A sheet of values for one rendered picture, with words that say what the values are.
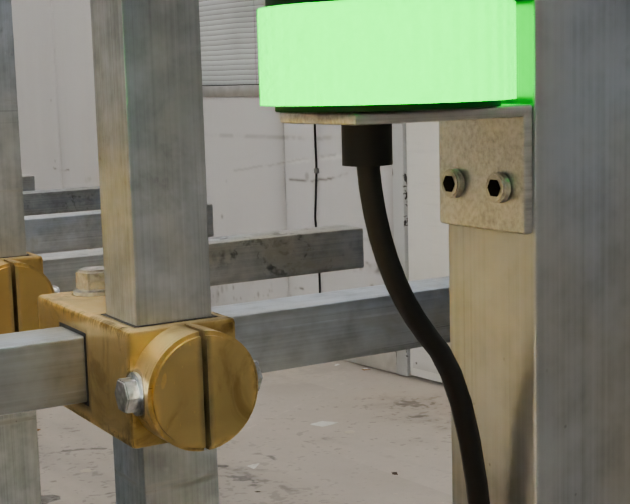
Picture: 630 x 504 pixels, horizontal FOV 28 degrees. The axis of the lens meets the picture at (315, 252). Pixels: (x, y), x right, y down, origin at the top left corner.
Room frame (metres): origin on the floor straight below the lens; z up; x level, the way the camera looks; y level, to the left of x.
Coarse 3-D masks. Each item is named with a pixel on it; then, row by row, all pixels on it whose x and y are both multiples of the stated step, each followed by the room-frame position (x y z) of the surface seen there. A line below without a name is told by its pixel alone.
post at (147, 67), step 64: (128, 0) 0.51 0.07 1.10; (192, 0) 0.53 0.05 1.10; (128, 64) 0.51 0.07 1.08; (192, 64) 0.53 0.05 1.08; (128, 128) 0.51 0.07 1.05; (192, 128) 0.53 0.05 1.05; (128, 192) 0.51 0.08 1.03; (192, 192) 0.53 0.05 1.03; (128, 256) 0.52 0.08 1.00; (192, 256) 0.53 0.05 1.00; (128, 320) 0.52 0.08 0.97; (128, 448) 0.53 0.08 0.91
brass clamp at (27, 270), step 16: (16, 256) 0.74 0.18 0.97; (32, 256) 0.74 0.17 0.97; (0, 272) 0.71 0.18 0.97; (16, 272) 0.71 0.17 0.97; (32, 272) 0.72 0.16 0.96; (0, 288) 0.71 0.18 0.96; (16, 288) 0.71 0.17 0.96; (32, 288) 0.72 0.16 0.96; (48, 288) 0.72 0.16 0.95; (0, 304) 0.71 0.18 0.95; (16, 304) 0.71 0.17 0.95; (32, 304) 0.72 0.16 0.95; (0, 320) 0.71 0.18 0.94; (16, 320) 0.72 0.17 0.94; (32, 320) 0.72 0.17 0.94
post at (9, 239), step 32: (0, 0) 0.74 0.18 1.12; (0, 32) 0.74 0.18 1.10; (0, 64) 0.74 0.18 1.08; (0, 96) 0.74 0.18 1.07; (0, 128) 0.74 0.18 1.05; (0, 160) 0.74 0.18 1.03; (0, 192) 0.74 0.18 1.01; (0, 224) 0.74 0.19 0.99; (0, 256) 0.74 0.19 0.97; (0, 416) 0.73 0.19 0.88; (32, 416) 0.74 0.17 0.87; (0, 448) 0.73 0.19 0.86; (32, 448) 0.74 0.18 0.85; (0, 480) 0.73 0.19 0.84; (32, 480) 0.74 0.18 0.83
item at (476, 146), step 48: (288, 0) 0.28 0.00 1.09; (336, 0) 0.27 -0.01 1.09; (384, 144) 0.29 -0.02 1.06; (480, 144) 0.31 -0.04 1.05; (528, 144) 0.30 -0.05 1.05; (480, 192) 0.31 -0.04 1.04; (528, 192) 0.30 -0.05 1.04; (384, 240) 0.29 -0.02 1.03; (432, 336) 0.30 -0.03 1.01; (480, 480) 0.30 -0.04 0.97
